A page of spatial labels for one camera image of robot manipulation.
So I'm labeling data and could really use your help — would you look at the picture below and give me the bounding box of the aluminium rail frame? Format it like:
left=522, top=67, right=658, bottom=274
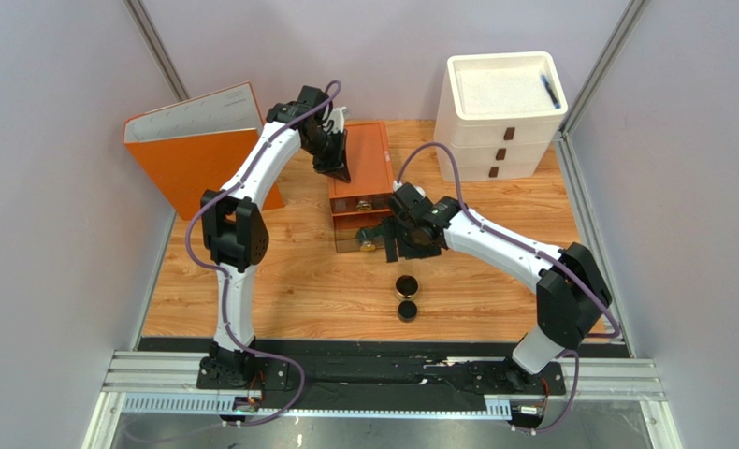
left=89, top=351, right=680, bottom=448

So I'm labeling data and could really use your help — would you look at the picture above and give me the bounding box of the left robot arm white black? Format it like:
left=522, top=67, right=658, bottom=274
left=196, top=80, right=351, bottom=389

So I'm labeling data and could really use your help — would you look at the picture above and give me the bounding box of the orange makeup drawer box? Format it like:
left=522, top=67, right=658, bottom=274
left=328, top=121, right=395, bottom=216

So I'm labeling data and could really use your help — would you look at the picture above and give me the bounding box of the glass cream jar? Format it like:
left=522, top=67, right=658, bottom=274
left=395, top=275, right=420, bottom=301

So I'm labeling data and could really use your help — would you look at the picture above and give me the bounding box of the blue pen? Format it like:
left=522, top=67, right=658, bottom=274
left=540, top=74, right=561, bottom=109

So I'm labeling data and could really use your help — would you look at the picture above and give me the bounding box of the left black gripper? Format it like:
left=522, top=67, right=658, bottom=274
left=304, top=129, right=352, bottom=184

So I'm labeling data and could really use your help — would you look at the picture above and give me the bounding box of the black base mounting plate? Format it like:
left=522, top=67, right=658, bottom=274
left=196, top=355, right=571, bottom=396

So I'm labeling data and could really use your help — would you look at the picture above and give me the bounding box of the white three-drawer cabinet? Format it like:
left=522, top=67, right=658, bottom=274
left=433, top=51, right=569, bottom=182

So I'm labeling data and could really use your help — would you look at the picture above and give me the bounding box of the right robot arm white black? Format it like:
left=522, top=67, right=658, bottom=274
left=355, top=183, right=612, bottom=378

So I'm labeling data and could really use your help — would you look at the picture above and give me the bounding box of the black jar lid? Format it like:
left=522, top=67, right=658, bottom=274
left=397, top=300, right=418, bottom=323

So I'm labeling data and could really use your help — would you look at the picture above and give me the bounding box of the orange white ring binder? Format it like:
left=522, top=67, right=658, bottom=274
left=123, top=81, right=264, bottom=222

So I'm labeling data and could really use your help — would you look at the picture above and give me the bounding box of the clear acrylic drawer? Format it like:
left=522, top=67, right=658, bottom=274
left=332, top=210, right=394, bottom=253

